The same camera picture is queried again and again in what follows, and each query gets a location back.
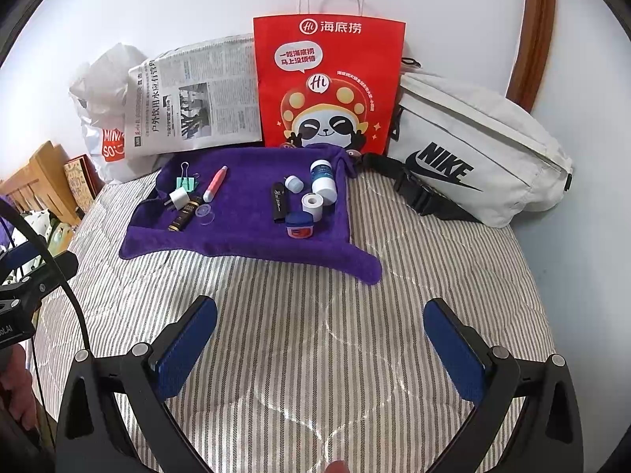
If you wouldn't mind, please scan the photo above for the clear round plastic container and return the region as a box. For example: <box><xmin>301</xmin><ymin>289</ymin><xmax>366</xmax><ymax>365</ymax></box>
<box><xmin>195</xmin><ymin>204</ymin><xmax>215</xmax><ymax>226</ymax></box>

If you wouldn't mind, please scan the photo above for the pink white pen tube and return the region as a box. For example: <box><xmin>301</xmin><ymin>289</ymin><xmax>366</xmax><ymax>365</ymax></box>
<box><xmin>202</xmin><ymin>166</ymin><xmax>228</xmax><ymax>203</ymax></box>

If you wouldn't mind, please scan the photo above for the pink bottle blue cap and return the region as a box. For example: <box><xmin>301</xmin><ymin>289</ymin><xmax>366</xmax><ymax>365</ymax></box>
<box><xmin>284</xmin><ymin>211</ymin><xmax>314</xmax><ymax>239</ymax></box>

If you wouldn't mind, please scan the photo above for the black Horizon tube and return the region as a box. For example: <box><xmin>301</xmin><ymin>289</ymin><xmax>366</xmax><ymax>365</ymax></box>
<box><xmin>271</xmin><ymin>182</ymin><xmax>289</xmax><ymax>223</ymax></box>

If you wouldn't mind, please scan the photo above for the small white round adapter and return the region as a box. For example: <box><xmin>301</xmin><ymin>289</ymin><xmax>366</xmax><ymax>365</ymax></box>
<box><xmin>284</xmin><ymin>175</ymin><xmax>305</xmax><ymax>194</ymax></box>

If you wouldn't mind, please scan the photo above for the person's hand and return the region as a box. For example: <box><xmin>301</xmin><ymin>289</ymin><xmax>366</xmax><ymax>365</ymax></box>
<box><xmin>1</xmin><ymin>344</ymin><xmax>37</xmax><ymax>430</ymax></box>

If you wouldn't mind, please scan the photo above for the wooden box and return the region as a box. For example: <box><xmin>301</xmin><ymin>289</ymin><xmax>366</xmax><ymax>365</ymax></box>
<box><xmin>1</xmin><ymin>141</ymin><xmax>80</xmax><ymax>226</ymax></box>

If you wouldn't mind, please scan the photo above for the brown patterned book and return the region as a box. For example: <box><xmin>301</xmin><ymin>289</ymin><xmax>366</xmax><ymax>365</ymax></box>
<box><xmin>63</xmin><ymin>155</ymin><xmax>104</xmax><ymax>217</ymax></box>

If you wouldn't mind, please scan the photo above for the white USB charger plug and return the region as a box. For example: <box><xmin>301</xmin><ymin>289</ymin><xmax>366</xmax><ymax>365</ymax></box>
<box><xmin>164</xmin><ymin>187</ymin><xmax>190</xmax><ymax>210</ymax></box>

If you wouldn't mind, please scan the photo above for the white Miniso plastic bag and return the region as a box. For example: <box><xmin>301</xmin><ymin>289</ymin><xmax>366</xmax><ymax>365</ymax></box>
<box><xmin>69</xmin><ymin>44</ymin><xmax>158</xmax><ymax>182</ymax></box>

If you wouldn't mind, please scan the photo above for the teal binder clip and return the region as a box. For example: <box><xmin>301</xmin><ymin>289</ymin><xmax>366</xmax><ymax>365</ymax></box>
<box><xmin>175</xmin><ymin>161</ymin><xmax>200</xmax><ymax>193</ymax></box>

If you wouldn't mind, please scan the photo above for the purple towel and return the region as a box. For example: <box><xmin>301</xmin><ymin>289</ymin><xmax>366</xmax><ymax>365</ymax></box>
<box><xmin>119</xmin><ymin>145</ymin><xmax>382</xmax><ymax>285</ymax></box>

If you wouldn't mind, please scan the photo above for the white Nike waist bag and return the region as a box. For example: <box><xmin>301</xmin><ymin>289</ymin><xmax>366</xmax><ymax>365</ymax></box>
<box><xmin>360</xmin><ymin>58</ymin><xmax>573</xmax><ymax>229</ymax></box>

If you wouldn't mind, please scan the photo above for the white tape roll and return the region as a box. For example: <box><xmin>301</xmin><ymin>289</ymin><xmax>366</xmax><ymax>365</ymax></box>
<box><xmin>302</xmin><ymin>192</ymin><xmax>324</xmax><ymax>223</ymax></box>

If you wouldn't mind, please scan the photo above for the white blue bottle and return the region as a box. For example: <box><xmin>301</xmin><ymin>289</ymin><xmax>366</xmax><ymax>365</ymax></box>
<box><xmin>310</xmin><ymin>159</ymin><xmax>338</xmax><ymax>206</ymax></box>

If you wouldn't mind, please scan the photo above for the folded newspaper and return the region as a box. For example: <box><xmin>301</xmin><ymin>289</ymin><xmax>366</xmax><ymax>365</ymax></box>
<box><xmin>124</xmin><ymin>34</ymin><xmax>262</xmax><ymax>158</ymax></box>

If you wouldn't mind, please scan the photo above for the red panda paper bag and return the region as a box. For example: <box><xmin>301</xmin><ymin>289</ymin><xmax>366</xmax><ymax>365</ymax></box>
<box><xmin>254</xmin><ymin>0</ymin><xmax>405</xmax><ymax>155</ymax></box>

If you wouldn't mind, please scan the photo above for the black cable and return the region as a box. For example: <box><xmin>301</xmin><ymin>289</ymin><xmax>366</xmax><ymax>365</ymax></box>
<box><xmin>0</xmin><ymin>198</ymin><xmax>95</xmax><ymax>356</ymax></box>

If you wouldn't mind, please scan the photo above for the wooden frame edge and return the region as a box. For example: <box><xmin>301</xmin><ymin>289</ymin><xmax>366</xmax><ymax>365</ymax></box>
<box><xmin>506</xmin><ymin>0</ymin><xmax>556</xmax><ymax>112</ymax></box>

